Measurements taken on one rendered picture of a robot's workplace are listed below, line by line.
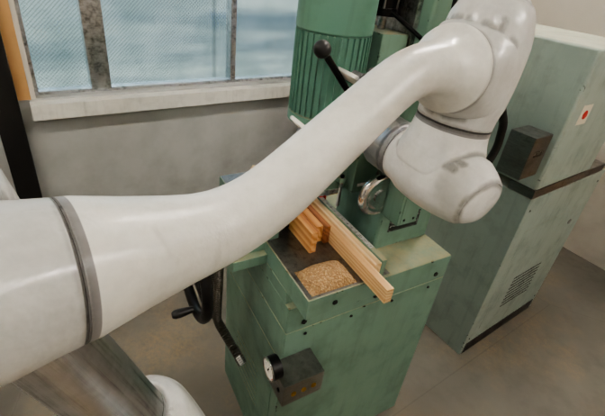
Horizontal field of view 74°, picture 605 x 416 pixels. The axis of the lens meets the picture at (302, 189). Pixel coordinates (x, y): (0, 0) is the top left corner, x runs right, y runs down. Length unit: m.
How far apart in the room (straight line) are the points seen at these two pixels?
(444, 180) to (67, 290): 0.43
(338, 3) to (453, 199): 0.50
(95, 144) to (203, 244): 2.05
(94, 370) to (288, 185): 0.34
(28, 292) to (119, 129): 2.08
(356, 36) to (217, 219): 0.66
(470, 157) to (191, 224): 0.37
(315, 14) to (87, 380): 0.74
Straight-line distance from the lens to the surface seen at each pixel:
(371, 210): 1.09
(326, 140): 0.36
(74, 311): 0.27
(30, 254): 0.26
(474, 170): 0.54
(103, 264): 0.27
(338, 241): 1.03
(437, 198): 0.55
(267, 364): 1.09
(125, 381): 0.63
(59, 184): 2.40
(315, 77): 0.92
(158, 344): 2.01
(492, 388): 2.15
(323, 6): 0.89
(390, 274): 1.19
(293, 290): 0.96
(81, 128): 2.29
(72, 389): 0.58
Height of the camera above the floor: 1.55
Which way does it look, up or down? 30 degrees down
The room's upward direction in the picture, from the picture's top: 7 degrees clockwise
